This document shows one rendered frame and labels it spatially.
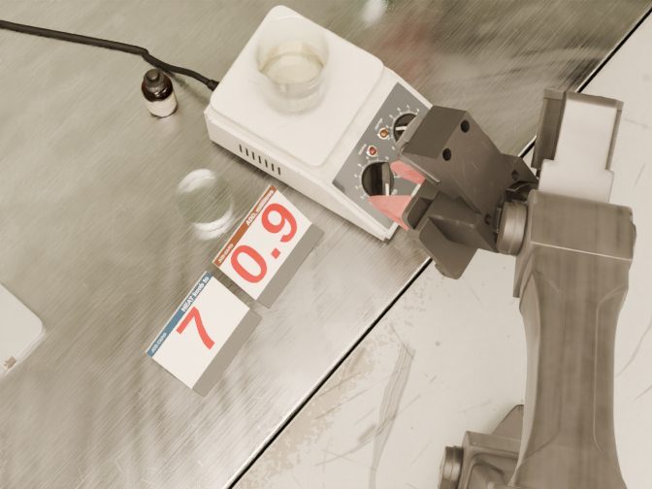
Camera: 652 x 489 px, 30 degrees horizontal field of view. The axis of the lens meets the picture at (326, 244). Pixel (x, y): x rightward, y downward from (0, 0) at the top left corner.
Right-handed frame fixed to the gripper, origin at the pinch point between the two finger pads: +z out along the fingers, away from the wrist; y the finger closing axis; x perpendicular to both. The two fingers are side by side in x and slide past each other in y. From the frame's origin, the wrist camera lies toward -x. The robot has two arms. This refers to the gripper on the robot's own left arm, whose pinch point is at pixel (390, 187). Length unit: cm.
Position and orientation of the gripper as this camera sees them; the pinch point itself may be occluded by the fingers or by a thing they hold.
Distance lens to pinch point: 101.9
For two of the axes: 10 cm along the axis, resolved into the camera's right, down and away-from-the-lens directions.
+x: 5.4, 5.5, 6.3
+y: -5.3, 8.1, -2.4
